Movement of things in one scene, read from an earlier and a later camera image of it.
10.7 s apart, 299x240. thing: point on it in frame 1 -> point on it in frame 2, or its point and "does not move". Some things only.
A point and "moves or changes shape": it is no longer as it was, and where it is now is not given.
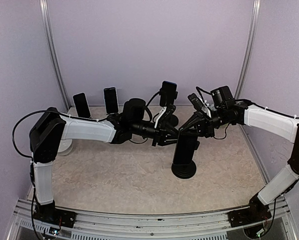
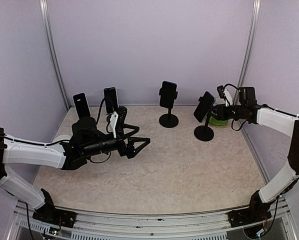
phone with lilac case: [81, 105] does not move
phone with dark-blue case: [168, 94] does not move
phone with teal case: [184, 153] -> [204, 106]
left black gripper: [163, 134] -> [128, 149]
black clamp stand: [185, 171] moves or changes shape
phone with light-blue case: [111, 101] does not move
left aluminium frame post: [53, 52] does not move
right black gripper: [205, 125] -> [221, 113]
